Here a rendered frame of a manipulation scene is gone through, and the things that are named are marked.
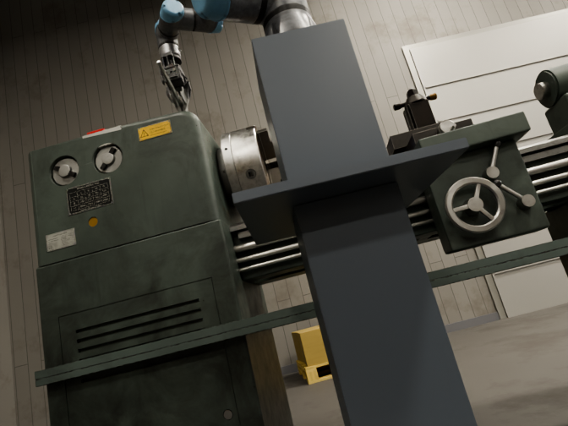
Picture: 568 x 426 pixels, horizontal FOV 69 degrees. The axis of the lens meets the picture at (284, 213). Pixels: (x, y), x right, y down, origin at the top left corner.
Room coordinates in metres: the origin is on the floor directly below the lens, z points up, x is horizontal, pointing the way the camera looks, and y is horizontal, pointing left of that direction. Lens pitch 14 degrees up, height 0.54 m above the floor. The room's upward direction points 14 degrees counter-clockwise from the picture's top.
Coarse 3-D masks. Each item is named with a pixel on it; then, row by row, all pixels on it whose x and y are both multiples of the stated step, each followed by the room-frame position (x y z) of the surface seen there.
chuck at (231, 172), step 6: (222, 138) 1.31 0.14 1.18; (228, 138) 1.30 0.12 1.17; (222, 144) 1.29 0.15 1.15; (228, 144) 1.29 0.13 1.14; (222, 150) 1.28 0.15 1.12; (228, 150) 1.28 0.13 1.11; (222, 156) 1.28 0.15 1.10; (228, 156) 1.28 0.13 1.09; (228, 162) 1.28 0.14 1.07; (228, 168) 1.28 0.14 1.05; (234, 168) 1.28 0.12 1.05; (228, 174) 1.28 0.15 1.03; (234, 174) 1.28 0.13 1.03; (228, 180) 1.29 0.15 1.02; (234, 180) 1.29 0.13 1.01; (234, 186) 1.30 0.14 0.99; (240, 186) 1.30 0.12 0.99; (234, 192) 1.31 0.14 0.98
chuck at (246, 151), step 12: (240, 132) 1.31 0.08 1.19; (252, 132) 1.30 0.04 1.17; (240, 144) 1.28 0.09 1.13; (252, 144) 1.27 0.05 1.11; (240, 156) 1.27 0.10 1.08; (252, 156) 1.27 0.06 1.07; (240, 168) 1.28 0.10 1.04; (252, 168) 1.28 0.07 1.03; (264, 168) 1.30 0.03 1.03; (240, 180) 1.29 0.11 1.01; (252, 180) 1.30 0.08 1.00; (264, 180) 1.30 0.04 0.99
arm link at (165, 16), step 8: (168, 0) 1.16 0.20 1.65; (168, 8) 1.15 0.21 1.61; (176, 8) 1.17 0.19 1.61; (184, 8) 1.20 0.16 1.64; (160, 16) 1.19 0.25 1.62; (168, 16) 1.17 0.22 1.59; (176, 16) 1.17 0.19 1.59; (184, 16) 1.20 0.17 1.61; (192, 16) 1.21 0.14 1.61; (160, 24) 1.22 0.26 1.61; (168, 24) 1.20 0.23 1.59; (176, 24) 1.20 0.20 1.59; (184, 24) 1.22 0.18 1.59; (192, 24) 1.23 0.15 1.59; (168, 32) 1.23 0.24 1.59; (176, 32) 1.25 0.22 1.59
